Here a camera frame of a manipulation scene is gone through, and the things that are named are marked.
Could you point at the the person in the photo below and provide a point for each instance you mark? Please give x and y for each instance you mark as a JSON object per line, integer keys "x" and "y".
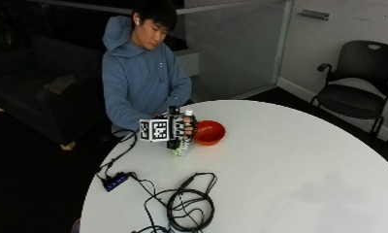
{"x": 137, "y": 77}

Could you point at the black usb hub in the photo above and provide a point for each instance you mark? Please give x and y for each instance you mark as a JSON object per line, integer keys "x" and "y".
{"x": 114, "y": 182}

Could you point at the grey wall bracket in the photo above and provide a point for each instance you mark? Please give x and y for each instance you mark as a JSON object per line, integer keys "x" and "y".
{"x": 313, "y": 14}

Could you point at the clear plastic bottle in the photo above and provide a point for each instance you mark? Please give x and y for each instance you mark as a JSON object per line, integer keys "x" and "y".
{"x": 182, "y": 147}

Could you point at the white marker cube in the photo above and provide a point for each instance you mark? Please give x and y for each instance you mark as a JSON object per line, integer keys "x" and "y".
{"x": 154, "y": 129}

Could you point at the dark sofa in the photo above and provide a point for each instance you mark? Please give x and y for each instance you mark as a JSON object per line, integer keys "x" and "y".
{"x": 43, "y": 84}

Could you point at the black office chair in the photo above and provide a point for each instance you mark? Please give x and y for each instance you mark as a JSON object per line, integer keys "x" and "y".
{"x": 354, "y": 84}

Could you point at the white earbud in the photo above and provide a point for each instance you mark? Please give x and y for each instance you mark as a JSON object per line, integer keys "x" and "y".
{"x": 137, "y": 21}

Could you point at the red bowl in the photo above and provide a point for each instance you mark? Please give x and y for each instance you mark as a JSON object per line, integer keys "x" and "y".
{"x": 208, "y": 132}

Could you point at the glass partition panel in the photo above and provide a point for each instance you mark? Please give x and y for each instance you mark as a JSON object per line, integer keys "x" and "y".
{"x": 232, "y": 48}

